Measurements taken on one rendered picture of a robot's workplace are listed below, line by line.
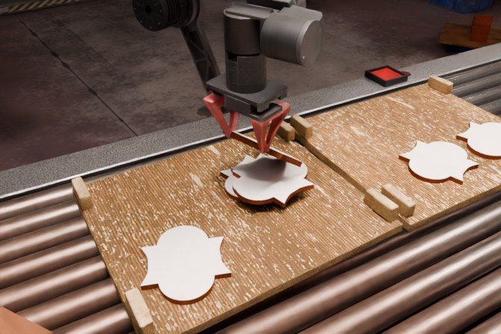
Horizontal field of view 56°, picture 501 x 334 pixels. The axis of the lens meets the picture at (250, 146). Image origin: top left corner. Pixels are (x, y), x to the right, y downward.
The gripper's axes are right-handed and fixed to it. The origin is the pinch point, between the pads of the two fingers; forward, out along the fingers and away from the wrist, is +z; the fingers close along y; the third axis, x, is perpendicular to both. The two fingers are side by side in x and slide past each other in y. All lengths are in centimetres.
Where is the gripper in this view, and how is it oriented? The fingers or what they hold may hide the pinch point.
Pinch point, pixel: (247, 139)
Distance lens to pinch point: 71.3
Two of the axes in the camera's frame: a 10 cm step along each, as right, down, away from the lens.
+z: 0.1, 8.4, 5.5
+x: -6.4, 4.3, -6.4
